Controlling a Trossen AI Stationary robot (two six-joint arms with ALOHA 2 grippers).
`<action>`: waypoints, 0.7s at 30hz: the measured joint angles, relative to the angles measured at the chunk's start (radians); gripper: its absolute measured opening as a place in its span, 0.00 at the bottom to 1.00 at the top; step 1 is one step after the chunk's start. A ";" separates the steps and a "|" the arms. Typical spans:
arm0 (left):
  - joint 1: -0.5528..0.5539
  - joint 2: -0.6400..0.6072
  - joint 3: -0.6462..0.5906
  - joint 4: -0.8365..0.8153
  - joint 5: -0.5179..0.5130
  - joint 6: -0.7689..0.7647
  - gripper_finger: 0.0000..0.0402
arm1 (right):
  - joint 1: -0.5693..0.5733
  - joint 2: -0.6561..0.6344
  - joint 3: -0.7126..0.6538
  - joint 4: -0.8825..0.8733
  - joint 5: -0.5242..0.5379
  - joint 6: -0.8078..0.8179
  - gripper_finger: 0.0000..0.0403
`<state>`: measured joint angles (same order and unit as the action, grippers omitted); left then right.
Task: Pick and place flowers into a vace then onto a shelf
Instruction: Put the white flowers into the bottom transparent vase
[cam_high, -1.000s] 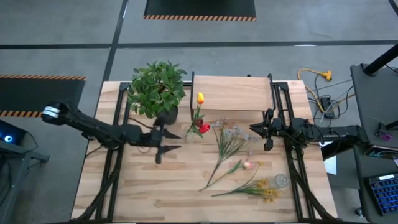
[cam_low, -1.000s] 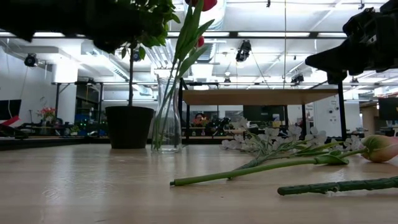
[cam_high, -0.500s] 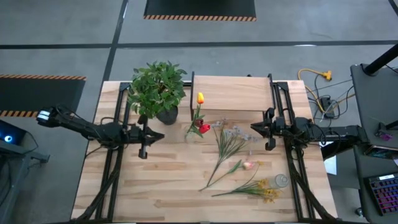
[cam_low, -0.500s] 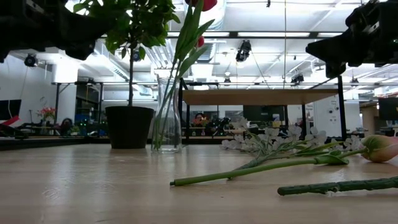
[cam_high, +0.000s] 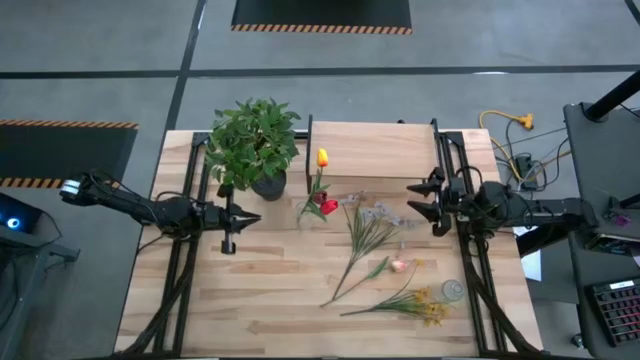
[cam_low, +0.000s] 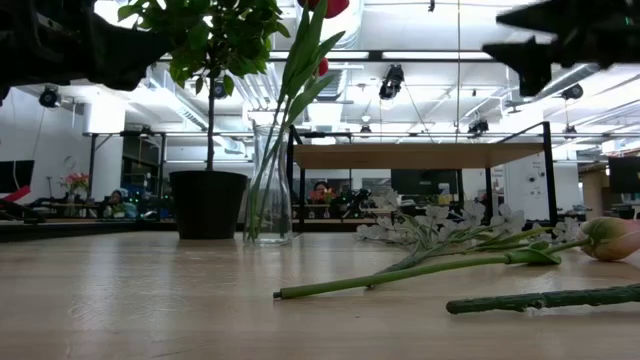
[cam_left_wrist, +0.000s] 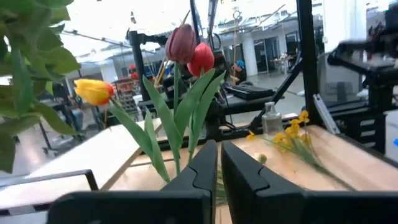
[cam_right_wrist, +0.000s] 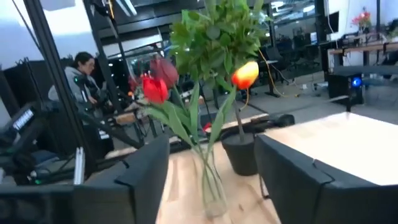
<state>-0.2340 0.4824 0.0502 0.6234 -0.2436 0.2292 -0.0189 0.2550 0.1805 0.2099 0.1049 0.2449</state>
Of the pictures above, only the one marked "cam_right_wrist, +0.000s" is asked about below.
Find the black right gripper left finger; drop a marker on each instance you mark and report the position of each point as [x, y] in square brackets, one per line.
[136, 193]

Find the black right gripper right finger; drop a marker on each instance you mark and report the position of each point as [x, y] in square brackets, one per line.
[311, 199]

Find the narrow clear glass vase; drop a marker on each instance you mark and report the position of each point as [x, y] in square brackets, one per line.
[214, 199]

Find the dark red artificial tulip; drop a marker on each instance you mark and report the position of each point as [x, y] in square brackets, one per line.
[164, 71]

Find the yellow orange artificial tulip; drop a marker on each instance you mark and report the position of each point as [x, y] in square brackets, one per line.
[245, 74]

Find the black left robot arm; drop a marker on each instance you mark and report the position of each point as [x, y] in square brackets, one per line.
[21, 124]

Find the green plant in black pot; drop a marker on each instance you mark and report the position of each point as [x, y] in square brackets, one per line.
[239, 152]

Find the black computer with blue light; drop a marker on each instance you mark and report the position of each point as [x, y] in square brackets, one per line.
[345, 87]

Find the seated person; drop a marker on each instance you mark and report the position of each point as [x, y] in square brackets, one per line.
[77, 84]

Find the wooden background desk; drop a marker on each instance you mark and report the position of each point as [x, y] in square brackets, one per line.
[357, 49]

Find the pink flower bouquet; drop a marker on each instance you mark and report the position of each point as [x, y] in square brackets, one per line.
[362, 18]

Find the silver aluminium bracket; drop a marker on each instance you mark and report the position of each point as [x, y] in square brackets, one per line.
[79, 165]

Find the black aluminium rig frame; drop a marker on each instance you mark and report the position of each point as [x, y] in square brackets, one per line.
[53, 62]

